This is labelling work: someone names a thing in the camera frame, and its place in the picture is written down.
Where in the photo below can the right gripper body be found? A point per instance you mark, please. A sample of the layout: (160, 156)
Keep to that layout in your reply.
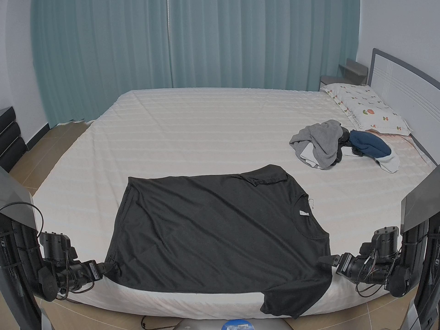
(350, 267)

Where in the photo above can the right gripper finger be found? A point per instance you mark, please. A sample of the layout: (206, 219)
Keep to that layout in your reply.
(329, 260)

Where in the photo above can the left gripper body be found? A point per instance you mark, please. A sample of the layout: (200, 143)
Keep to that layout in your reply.
(84, 273)

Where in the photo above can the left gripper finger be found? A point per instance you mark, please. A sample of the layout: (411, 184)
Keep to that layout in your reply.
(108, 268)

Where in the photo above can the black T-shirt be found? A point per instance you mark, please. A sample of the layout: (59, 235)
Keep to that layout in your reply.
(213, 232)

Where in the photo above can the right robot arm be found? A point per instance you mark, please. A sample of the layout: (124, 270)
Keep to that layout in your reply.
(416, 253)

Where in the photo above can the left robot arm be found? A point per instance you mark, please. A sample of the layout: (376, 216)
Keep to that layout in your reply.
(20, 253)

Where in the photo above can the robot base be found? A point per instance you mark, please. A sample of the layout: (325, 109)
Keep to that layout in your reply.
(233, 324)

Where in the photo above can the pile of clothes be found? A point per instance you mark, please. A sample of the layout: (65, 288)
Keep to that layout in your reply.
(323, 143)

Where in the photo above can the bed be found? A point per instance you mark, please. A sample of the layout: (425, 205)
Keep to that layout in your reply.
(206, 129)

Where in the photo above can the black chest of drawers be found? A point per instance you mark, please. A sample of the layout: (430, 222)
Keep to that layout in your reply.
(8, 136)

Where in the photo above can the white printed pillow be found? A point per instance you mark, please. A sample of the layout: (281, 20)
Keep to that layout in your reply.
(367, 107)

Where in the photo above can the grey bedside table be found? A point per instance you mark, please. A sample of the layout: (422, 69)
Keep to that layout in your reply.
(350, 70)

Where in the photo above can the blue-green curtain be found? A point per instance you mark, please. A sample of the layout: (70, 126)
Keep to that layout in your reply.
(257, 33)
(103, 46)

